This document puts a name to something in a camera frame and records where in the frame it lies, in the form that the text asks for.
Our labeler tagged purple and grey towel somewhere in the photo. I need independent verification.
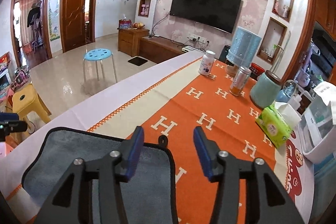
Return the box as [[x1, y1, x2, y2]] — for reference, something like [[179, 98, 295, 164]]
[[22, 127, 178, 223]]

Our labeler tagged yellow plastic stool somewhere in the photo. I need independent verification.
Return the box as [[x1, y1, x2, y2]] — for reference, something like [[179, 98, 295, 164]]
[[12, 83, 51, 124]]

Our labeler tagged orange H-pattern table runner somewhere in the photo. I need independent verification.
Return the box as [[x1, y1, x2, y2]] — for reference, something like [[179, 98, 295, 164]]
[[4, 56, 305, 224]]

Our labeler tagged green tissue pack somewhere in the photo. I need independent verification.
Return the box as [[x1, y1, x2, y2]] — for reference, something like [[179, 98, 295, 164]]
[[256, 102, 301, 148]]

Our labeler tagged teal ceramic canister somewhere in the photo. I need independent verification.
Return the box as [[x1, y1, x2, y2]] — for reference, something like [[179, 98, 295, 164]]
[[249, 70, 282, 109]]

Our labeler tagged glass jar amber liquid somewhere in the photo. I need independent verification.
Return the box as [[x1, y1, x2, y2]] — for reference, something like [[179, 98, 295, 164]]
[[229, 66, 251, 97]]

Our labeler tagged white pill bottle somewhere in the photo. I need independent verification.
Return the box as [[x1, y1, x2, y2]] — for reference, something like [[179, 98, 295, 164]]
[[198, 50, 215, 76]]

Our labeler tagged black floor mat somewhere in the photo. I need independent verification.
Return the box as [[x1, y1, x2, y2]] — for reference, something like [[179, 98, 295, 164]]
[[128, 56, 148, 67]]

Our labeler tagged clear plastic bottle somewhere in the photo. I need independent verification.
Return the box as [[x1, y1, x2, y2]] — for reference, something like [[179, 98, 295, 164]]
[[288, 93, 302, 110]]

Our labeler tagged blue round stool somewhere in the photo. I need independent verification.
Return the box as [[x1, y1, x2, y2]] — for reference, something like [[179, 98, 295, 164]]
[[83, 48, 118, 83]]

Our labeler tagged blue lamp shade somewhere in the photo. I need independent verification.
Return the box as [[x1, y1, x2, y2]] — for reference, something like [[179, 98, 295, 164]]
[[226, 27, 261, 77]]

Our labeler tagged wooden TV cabinet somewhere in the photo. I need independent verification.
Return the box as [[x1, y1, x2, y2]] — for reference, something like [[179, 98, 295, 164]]
[[118, 29, 184, 64]]

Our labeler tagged white appliance with cloth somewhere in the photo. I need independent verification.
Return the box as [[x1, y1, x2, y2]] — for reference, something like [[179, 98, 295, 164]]
[[298, 81, 335, 164]]

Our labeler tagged brown wooden door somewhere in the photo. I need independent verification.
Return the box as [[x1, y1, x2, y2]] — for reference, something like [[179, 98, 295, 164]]
[[59, 0, 96, 53]]

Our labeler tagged black wall television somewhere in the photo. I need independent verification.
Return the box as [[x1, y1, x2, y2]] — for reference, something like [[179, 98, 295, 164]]
[[170, 0, 242, 34]]

